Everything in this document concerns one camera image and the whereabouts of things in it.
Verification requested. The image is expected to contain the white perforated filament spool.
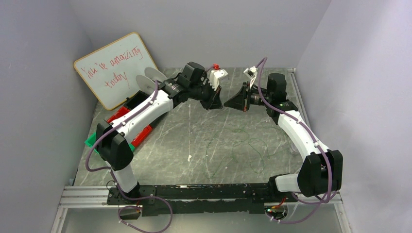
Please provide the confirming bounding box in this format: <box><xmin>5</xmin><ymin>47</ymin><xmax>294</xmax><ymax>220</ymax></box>
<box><xmin>136</xmin><ymin>67</ymin><xmax>167</xmax><ymax>95</ymax></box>

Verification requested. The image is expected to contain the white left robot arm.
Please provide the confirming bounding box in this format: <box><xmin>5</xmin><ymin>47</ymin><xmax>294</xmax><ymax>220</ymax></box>
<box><xmin>93</xmin><ymin>62</ymin><xmax>228</xmax><ymax>200</ymax></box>

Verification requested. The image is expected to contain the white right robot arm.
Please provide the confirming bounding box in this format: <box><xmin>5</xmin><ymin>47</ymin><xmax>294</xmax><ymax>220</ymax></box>
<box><xmin>224</xmin><ymin>73</ymin><xmax>343</xmax><ymax>198</ymax></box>

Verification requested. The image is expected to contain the black storage bin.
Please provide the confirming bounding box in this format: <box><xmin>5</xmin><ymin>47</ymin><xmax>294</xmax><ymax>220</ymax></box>
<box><xmin>123</xmin><ymin>90</ymin><xmax>150</xmax><ymax>110</ymax></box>

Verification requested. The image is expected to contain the red storage bin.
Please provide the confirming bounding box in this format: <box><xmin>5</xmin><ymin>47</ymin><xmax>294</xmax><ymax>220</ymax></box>
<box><xmin>107</xmin><ymin>106</ymin><xmax>153</xmax><ymax>151</ymax></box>

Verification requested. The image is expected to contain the whiteboard with red writing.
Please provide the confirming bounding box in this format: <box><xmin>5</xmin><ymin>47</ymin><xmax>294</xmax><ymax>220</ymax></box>
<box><xmin>73</xmin><ymin>32</ymin><xmax>157</xmax><ymax>110</ymax></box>

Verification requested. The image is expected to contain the green storage bin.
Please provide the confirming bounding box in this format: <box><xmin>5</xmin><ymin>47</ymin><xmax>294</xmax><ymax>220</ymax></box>
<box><xmin>85</xmin><ymin>133</ymin><xmax>136</xmax><ymax>151</ymax></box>

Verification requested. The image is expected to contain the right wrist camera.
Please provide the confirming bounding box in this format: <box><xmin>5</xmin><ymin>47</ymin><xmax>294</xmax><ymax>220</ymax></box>
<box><xmin>243</xmin><ymin>66</ymin><xmax>258</xmax><ymax>87</ymax></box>

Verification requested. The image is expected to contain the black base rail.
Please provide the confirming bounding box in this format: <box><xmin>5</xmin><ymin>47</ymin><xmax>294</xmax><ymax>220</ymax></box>
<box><xmin>106</xmin><ymin>180</ymin><xmax>300</xmax><ymax>216</ymax></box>

